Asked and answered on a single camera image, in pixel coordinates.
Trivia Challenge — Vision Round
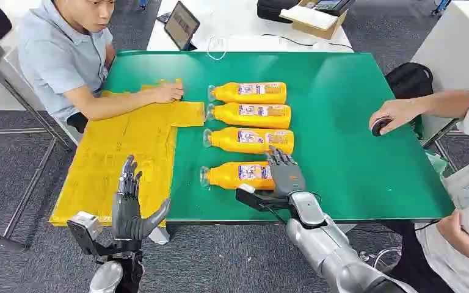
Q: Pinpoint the green table mat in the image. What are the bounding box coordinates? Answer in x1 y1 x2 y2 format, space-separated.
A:
103 50 456 223

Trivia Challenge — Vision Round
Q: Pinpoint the person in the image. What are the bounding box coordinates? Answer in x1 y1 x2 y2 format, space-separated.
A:
16 0 185 135
368 87 469 293

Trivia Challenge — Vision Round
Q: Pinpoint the white looped cable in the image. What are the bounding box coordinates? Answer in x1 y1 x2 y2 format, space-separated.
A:
206 35 228 61

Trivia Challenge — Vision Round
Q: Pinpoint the black bag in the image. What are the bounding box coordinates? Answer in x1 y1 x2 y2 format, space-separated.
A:
256 0 300 24

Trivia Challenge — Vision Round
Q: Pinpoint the black tablet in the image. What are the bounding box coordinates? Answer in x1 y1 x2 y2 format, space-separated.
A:
163 0 202 52

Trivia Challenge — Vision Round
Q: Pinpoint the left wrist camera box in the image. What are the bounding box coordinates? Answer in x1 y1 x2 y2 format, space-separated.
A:
67 211 111 257

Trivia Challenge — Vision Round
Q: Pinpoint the chrome chair base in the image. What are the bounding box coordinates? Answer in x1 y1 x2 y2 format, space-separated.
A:
358 245 404 273

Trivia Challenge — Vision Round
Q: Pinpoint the white side table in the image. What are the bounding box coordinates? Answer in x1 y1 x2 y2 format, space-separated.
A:
410 0 469 141

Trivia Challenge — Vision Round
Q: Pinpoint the white table foot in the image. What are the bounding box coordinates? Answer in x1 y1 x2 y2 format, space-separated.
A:
148 226 171 246

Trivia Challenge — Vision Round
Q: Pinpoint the black backpack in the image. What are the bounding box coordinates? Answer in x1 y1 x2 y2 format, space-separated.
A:
384 61 435 100

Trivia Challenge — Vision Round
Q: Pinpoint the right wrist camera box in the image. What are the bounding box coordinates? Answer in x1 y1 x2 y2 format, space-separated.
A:
234 183 293 214

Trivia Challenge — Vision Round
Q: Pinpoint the person's left hand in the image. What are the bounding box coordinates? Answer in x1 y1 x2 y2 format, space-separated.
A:
436 209 469 277

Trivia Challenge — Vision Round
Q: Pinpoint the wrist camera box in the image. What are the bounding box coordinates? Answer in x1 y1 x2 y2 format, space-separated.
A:
67 211 111 257
234 183 293 214

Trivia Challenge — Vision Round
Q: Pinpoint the thin black cable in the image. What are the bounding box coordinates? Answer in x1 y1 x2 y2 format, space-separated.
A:
260 33 355 52

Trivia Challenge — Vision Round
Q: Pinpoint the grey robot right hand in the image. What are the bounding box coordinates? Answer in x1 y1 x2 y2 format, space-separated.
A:
264 146 307 200

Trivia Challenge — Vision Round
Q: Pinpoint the cardboard box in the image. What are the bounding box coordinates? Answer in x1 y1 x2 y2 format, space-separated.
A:
278 0 349 41

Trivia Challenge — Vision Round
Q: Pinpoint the black device with screen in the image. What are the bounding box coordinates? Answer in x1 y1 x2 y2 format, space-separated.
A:
313 0 356 17

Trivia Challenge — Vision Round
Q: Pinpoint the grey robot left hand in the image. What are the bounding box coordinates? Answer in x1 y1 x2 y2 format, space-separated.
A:
111 155 172 241

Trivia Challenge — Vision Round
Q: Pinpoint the person's right hand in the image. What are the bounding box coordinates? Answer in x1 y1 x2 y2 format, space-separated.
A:
151 81 185 104
368 98 422 136

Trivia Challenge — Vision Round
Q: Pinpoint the orange drink bottle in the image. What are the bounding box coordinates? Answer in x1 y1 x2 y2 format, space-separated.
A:
202 126 295 155
198 161 276 191
208 81 288 105
205 101 293 130

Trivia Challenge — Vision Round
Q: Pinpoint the yellow sheet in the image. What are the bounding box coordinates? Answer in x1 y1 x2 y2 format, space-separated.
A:
48 79 206 228

